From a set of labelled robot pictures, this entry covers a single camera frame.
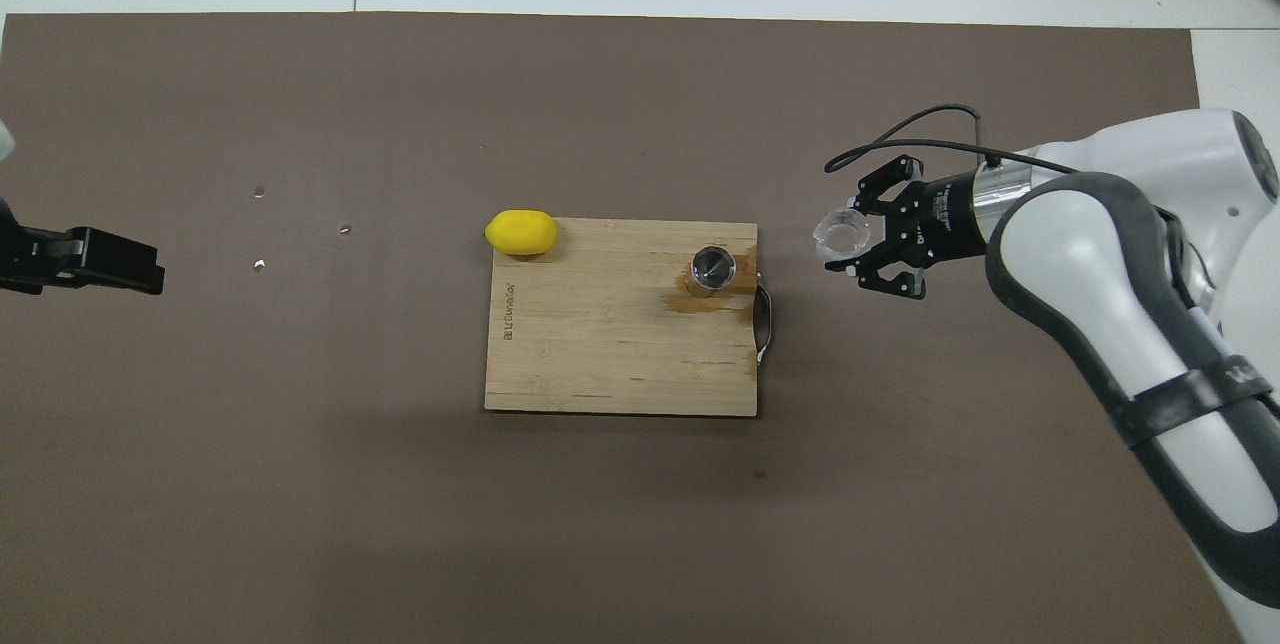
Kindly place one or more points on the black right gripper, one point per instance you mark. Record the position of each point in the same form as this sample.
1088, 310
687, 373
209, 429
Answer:
950, 219

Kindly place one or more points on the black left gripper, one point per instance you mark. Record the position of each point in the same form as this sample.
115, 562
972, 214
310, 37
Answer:
15, 259

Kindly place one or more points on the steel double jigger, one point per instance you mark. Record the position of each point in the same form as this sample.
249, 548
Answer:
713, 269

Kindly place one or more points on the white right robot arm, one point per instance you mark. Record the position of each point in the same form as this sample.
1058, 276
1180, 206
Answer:
1100, 254

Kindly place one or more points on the wooden cutting board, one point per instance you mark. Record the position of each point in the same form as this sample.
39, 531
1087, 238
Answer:
600, 344

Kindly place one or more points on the brown table mat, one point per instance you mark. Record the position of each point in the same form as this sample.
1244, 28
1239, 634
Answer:
600, 104

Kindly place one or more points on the yellow lemon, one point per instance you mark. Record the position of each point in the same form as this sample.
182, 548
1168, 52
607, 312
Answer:
520, 232

